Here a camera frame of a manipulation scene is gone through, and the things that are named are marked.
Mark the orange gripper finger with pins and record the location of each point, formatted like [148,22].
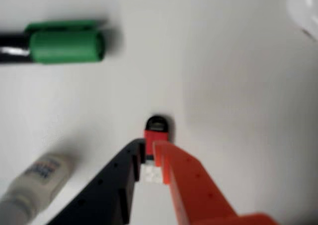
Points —
[196,192]

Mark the dark navy gripper finger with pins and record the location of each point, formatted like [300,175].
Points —
[106,185]

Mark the red and black usb stick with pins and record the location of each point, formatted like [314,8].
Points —
[155,138]

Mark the small white dropper bottle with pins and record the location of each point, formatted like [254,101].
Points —
[37,177]

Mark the black marker with green cap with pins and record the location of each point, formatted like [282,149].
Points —
[64,46]

